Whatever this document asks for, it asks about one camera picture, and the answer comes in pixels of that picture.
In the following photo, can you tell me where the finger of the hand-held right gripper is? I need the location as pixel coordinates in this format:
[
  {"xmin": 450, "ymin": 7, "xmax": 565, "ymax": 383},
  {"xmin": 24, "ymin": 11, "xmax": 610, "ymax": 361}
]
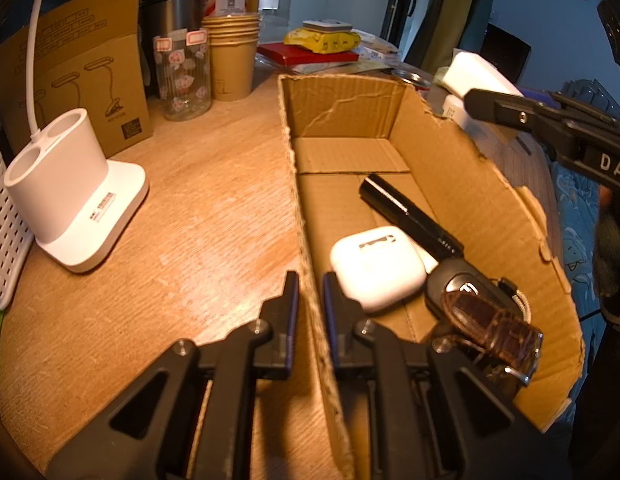
[{"xmin": 464, "ymin": 88, "xmax": 620, "ymax": 133}]

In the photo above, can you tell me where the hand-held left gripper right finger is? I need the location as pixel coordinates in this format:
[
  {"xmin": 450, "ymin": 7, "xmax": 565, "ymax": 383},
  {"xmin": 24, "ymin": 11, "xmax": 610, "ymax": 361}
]
[{"xmin": 322, "ymin": 271, "xmax": 573, "ymax": 480}]

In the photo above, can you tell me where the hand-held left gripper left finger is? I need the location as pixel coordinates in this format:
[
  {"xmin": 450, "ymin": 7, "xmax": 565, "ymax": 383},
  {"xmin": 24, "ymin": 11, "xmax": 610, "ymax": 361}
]
[{"xmin": 47, "ymin": 270, "xmax": 301, "ymax": 480}]

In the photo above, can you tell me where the white charger adapter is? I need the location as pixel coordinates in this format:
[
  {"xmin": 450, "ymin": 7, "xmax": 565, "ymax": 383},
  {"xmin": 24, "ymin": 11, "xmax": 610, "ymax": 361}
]
[{"xmin": 449, "ymin": 51, "xmax": 525, "ymax": 100}]

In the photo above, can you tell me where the white pill bottle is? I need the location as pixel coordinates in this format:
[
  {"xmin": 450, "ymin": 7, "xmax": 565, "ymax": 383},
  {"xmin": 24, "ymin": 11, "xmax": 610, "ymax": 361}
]
[{"xmin": 442, "ymin": 94, "xmax": 473, "ymax": 131}]

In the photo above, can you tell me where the white earbuds case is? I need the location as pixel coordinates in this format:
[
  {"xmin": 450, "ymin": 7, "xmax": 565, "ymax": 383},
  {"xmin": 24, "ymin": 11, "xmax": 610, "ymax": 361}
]
[{"xmin": 330, "ymin": 226, "xmax": 428, "ymax": 313}]

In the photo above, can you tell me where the red tin can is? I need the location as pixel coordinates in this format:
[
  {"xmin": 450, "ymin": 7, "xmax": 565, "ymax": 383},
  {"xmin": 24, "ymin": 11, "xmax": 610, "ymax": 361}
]
[{"xmin": 392, "ymin": 69, "xmax": 433, "ymax": 101}]

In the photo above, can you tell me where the black car key fob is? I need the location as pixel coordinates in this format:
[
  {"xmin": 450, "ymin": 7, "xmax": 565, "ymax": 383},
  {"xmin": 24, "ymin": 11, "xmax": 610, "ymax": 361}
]
[{"xmin": 424, "ymin": 258, "xmax": 533, "ymax": 321}]

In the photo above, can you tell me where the cardboard box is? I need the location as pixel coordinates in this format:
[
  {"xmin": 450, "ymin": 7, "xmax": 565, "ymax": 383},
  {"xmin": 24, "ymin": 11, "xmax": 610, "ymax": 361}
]
[{"xmin": 277, "ymin": 74, "xmax": 586, "ymax": 480}]

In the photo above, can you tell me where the brown leather strap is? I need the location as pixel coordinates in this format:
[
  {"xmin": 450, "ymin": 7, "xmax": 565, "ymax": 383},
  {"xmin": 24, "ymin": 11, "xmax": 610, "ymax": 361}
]
[{"xmin": 440, "ymin": 287, "xmax": 545, "ymax": 386}]

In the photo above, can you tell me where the black monitor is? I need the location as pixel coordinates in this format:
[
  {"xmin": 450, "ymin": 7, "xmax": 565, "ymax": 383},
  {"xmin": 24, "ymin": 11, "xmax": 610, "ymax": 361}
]
[{"xmin": 482, "ymin": 22, "xmax": 532, "ymax": 83}]

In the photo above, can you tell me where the pale yellow tissue pack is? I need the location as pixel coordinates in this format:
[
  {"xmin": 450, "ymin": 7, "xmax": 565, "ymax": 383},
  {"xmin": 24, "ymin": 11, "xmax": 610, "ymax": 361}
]
[{"xmin": 432, "ymin": 62, "xmax": 463, "ymax": 92}]

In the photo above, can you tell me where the grey bed headboard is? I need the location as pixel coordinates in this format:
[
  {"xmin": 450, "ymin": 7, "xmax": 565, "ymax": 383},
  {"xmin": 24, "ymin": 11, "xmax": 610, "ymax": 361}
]
[{"xmin": 560, "ymin": 78, "xmax": 620, "ymax": 111}]

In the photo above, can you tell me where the blue printed blanket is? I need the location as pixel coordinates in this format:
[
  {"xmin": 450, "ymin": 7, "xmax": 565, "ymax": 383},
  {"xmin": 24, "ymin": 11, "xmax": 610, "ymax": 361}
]
[{"xmin": 550, "ymin": 160, "xmax": 598, "ymax": 361}]

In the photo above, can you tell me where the yellow curtain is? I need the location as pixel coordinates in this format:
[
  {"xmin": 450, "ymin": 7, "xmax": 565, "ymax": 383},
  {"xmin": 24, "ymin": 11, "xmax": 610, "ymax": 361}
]
[{"xmin": 420, "ymin": 0, "xmax": 483, "ymax": 68}]

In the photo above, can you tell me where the grey white flat device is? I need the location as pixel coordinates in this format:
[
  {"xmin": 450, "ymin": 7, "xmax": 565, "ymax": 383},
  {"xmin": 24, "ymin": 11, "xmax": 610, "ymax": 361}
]
[{"xmin": 302, "ymin": 19, "xmax": 353, "ymax": 33}]

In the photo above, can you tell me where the yellow wipes packet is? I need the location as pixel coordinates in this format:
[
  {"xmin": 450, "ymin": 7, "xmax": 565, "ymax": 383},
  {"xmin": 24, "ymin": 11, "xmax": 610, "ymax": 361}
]
[{"xmin": 284, "ymin": 27, "xmax": 361, "ymax": 56}]

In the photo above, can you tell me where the red flat box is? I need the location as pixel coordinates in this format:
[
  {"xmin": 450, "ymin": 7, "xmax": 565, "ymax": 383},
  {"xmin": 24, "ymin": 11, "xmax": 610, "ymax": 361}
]
[{"xmin": 256, "ymin": 42, "xmax": 361, "ymax": 68}]

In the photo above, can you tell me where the white desk lamp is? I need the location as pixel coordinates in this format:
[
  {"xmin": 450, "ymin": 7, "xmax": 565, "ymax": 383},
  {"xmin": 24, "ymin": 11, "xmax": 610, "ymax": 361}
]
[{"xmin": 4, "ymin": 0, "xmax": 150, "ymax": 275}]

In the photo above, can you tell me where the stack of brown paper cups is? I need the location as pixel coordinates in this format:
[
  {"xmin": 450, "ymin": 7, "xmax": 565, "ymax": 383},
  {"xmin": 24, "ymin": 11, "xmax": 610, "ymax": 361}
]
[{"xmin": 201, "ymin": 11, "xmax": 261, "ymax": 102}]

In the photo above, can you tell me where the printed glass jar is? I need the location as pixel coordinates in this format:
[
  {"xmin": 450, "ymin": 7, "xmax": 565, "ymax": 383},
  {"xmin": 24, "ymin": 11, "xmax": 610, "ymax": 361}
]
[{"xmin": 154, "ymin": 29, "xmax": 213, "ymax": 122}]

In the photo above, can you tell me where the white plastic basket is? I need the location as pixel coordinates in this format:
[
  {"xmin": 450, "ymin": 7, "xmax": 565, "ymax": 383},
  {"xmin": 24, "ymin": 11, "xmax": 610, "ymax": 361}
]
[{"xmin": 0, "ymin": 110, "xmax": 35, "ymax": 311}]

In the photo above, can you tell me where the brown lamp carton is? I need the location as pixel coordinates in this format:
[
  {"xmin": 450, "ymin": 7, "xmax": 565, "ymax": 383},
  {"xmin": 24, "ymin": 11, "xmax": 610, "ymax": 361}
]
[{"xmin": 0, "ymin": 0, "xmax": 154, "ymax": 158}]

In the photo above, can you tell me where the steel tumbler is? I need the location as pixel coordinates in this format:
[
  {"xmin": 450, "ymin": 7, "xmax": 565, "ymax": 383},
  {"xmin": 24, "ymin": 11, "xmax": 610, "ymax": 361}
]
[{"xmin": 138, "ymin": 0, "xmax": 203, "ymax": 101}]

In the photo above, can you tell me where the black sliding door frame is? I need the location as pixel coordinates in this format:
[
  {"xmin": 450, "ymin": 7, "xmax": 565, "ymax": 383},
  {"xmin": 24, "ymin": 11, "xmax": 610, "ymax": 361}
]
[{"xmin": 382, "ymin": 0, "xmax": 421, "ymax": 58}]

